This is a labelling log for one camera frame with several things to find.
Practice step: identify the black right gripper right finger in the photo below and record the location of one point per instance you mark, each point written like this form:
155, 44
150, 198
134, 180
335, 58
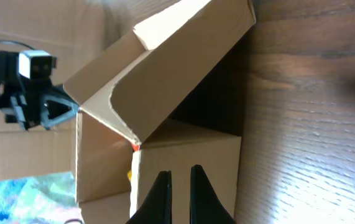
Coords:
205, 207

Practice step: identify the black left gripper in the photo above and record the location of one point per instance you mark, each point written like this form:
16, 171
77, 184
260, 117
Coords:
31, 103

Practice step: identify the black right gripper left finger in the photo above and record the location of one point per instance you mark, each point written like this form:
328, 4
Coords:
157, 206

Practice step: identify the yellow tape roll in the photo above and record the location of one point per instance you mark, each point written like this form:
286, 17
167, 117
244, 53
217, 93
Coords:
129, 175

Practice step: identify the orange utility knife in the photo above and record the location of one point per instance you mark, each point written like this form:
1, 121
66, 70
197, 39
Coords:
135, 147

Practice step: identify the cardboard box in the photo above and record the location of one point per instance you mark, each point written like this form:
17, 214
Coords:
127, 93

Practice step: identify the colourful printed sheet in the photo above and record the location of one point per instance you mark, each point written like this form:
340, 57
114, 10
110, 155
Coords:
42, 199

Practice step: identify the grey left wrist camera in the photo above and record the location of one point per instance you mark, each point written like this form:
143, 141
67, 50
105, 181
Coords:
36, 64

